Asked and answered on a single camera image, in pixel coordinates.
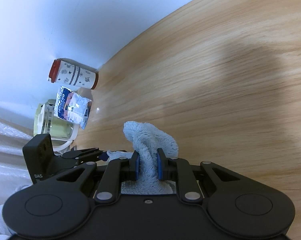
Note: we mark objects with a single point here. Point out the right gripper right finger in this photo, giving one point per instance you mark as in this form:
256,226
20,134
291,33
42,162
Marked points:
179,171

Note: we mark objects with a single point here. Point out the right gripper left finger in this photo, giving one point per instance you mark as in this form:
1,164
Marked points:
116,172

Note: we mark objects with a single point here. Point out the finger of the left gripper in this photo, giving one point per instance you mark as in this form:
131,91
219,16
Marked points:
71,159
87,151

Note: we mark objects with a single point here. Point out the light blue terry cloth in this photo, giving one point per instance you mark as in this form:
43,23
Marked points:
146,139

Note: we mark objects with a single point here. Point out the clear glass pitcher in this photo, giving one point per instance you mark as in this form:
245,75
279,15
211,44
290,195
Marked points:
62,132

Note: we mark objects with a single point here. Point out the blue white snack packet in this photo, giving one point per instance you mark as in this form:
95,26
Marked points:
72,107

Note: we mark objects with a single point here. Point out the patterned tumbler with red lid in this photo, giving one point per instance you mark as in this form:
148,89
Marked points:
71,74

